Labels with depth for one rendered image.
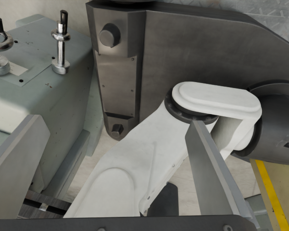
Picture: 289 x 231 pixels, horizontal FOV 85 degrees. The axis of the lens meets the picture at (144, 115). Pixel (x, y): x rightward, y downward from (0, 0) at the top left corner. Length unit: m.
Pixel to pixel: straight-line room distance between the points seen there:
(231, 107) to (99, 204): 0.32
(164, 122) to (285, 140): 0.27
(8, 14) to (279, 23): 1.45
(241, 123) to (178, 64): 0.23
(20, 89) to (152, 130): 0.46
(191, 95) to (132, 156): 0.20
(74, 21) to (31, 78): 0.63
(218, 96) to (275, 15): 0.36
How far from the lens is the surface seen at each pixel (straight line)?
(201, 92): 0.40
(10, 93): 0.64
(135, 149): 0.29
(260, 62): 0.53
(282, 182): 1.65
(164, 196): 2.37
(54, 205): 0.76
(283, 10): 0.69
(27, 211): 0.77
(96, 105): 1.21
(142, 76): 0.52
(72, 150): 1.38
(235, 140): 0.44
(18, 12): 1.43
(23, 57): 0.78
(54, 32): 0.62
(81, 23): 1.19
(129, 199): 0.22
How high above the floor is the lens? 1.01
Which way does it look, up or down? 45 degrees down
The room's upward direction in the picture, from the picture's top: 166 degrees counter-clockwise
